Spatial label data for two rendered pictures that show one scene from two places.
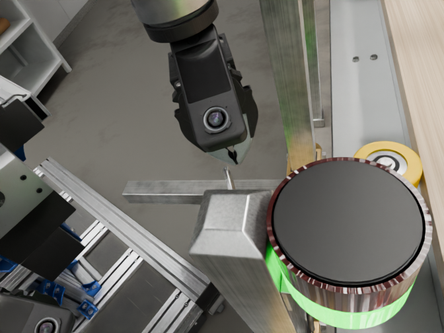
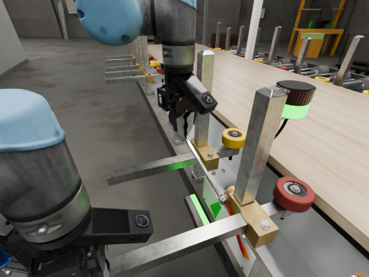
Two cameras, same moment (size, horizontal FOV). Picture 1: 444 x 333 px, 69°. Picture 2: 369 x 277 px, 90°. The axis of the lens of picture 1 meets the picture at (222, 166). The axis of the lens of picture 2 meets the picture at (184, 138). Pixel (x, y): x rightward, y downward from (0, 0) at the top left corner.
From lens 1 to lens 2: 0.32 m
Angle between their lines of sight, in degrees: 39
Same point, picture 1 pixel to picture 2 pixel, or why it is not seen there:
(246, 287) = (273, 117)
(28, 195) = not seen: hidden behind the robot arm
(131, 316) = not seen: outside the picture
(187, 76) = (190, 86)
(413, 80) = (224, 112)
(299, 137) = (204, 127)
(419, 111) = (232, 120)
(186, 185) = (148, 164)
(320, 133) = (183, 146)
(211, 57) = (196, 81)
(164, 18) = (185, 62)
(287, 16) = (210, 74)
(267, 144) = not seen: hidden behind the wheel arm
